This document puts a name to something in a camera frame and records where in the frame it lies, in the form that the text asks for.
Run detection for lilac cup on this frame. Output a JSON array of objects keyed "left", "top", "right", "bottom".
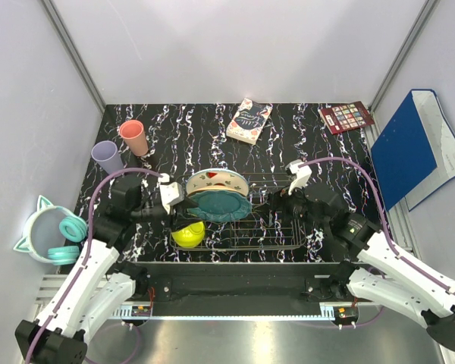
[{"left": 91, "top": 140, "right": 124, "bottom": 174}]

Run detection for floral cover book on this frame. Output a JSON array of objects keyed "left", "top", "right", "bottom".
[{"left": 226, "top": 98, "right": 273, "bottom": 145}]

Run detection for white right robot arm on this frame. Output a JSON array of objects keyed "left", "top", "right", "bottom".
[{"left": 268, "top": 188, "right": 455, "bottom": 352}]

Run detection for white plate with strawberries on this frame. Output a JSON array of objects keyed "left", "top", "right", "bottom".
[{"left": 186, "top": 168, "right": 249, "bottom": 196}]

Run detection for purple cable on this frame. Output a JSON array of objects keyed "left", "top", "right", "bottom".
[
  {"left": 24, "top": 168, "right": 168, "bottom": 363},
  {"left": 297, "top": 157, "right": 455, "bottom": 300}
]

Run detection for teal scalloped plate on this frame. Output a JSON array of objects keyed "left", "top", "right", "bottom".
[{"left": 187, "top": 190, "right": 252, "bottom": 223}]

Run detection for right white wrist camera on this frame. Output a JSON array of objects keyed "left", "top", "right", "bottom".
[{"left": 285, "top": 159, "right": 312, "bottom": 195}]

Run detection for yellow-green bowl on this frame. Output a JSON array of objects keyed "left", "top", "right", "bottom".
[{"left": 171, "top": 221, "right": 206, "bottom": 249}]

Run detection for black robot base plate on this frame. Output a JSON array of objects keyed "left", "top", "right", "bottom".
[{"left": 118, "top": 262, "right": 356, "bottom": 320}]

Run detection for beige speckled plate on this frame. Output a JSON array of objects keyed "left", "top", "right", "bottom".
[{"left": 190, "top": 185, "right": 237, "bottom": 195}]

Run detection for dark red booklet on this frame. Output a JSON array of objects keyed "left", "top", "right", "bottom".
[{"left": 318, "top": 101, "right": 375, "bottom": 135}]

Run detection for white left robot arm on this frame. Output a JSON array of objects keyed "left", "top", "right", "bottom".
[{"left": 15, "top": 168, "right": 197, "bottom": 363}]

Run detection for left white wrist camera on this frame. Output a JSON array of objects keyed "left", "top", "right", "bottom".
[{"left": 158, "top": 173, "right": 184, "bottom": 215}]

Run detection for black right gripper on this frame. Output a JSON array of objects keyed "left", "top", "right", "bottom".
[{"left": 253, "top": 177, "right": 328, "bottom": 233}]

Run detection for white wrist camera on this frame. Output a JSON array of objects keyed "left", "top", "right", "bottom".
[
  {"left": 158, "top": 173, "right": 184, "bottom": 215},
  {"left": 285, "top": 159, "right": 312, "bottom": 195}
]

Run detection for white cat-ear basket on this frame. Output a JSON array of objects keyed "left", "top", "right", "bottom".
[{"left": 13, "top": 195, "right": 79, "bottom": 264}]

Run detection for blue ring binder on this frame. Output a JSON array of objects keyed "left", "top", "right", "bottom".
[{"left": 371, "top": 89, "right": 455, "bottom": 211}]

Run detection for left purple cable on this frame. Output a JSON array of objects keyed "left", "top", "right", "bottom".
[{"left": 24, "top": 168, "right": 168, "bottom": 363}]

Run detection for grey wire dish rack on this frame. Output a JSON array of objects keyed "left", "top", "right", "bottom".
[{"left": 169, "top": 172, "right": 306, "bottom": 253}]

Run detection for teal headphones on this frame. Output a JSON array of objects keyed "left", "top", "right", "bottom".
[{"left": 48, "top": 215, "right": 88, "bottom": 266}]

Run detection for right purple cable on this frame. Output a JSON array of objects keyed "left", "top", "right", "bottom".
[{"left": 297, "top": 157, "right": 455, "bottom": 300}]

